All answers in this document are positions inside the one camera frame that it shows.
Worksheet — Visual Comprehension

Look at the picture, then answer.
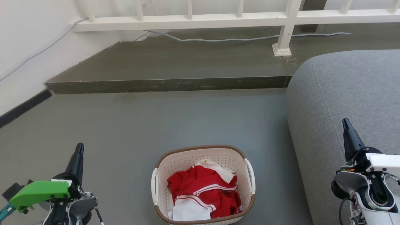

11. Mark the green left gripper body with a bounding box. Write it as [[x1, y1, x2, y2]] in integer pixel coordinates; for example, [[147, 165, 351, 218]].
[[9, 172, 82, 213]]

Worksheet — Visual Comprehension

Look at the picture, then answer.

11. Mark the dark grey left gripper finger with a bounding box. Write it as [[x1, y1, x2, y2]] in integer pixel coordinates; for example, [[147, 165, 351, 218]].
[[65, 143, 85, 183]]

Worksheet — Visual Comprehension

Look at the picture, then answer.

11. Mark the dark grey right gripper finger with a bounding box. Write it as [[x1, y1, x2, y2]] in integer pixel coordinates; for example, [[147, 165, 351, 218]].
[[342, 118, 365, 161]]

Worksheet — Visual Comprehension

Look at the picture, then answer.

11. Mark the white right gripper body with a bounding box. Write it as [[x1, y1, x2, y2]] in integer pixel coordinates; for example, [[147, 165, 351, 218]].
[[346, 147, 400, 178]]

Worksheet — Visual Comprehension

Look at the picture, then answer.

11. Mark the cream plastic laundry basket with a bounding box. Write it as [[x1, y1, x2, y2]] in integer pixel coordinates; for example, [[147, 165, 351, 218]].
[[151, 145, 256, 225]]

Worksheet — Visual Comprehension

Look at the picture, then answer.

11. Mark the grey fabric sofa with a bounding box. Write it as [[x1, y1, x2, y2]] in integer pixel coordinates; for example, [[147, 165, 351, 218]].
[[286, 49, 400, 225]]

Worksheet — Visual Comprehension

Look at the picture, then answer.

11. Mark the black baseboard strip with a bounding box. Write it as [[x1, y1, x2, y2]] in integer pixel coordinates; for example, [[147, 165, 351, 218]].
[[0, 89, 53, 129]]

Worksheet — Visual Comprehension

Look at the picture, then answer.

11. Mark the white garment with red trim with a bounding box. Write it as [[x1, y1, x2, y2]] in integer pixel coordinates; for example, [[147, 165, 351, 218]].
[[167, 195, 217, 222]]

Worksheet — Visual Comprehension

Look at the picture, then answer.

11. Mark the red garment with white stripes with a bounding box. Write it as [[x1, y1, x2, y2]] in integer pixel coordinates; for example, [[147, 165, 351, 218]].
[[167, 160, 243, 219]]

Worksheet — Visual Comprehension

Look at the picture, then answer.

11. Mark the white railing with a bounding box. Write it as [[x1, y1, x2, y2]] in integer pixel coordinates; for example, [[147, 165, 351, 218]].
[[72, 0, 400, 57]]

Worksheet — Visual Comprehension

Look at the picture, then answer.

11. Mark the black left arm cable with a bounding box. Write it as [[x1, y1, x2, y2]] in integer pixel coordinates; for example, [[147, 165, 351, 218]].
[[94, 206, 104, 225]]

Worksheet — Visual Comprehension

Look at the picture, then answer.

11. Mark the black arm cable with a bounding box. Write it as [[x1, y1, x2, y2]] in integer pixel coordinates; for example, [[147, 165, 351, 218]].
[[339, 197, 353, 225], [94, 206, 104, 225]]

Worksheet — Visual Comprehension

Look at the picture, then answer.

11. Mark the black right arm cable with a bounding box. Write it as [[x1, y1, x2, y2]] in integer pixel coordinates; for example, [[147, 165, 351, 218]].
[[339, 197, 353, 225]]

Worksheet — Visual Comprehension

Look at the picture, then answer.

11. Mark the light grey power cable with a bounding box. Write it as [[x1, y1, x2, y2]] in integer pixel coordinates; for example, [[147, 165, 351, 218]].
[[0, 18, 88, 82], [143, 30, 352, 43]]

